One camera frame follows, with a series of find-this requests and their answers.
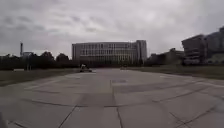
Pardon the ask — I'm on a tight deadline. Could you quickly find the large grey building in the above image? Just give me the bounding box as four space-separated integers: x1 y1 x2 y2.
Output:
71 39 148 66

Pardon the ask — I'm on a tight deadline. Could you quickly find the grey slab pavement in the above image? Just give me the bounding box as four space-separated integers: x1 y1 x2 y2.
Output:
0 68 224 128

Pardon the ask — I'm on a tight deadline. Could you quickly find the low building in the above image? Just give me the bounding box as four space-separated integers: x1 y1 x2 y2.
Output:
146 47 185 66

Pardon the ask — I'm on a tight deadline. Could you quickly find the row of trees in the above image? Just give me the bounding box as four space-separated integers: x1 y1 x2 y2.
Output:
0 50 81 71

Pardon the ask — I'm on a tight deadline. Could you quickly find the grass slope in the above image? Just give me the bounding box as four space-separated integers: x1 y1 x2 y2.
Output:
128 65 224 81

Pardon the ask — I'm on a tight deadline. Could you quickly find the grass area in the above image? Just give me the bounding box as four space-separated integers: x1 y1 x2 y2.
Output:
0 68 79 87

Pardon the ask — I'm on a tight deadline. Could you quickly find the dark building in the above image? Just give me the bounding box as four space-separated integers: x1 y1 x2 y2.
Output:
181 26 224 66

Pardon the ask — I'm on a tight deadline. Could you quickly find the chimney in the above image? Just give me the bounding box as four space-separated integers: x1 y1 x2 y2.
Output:
19 42 24 57

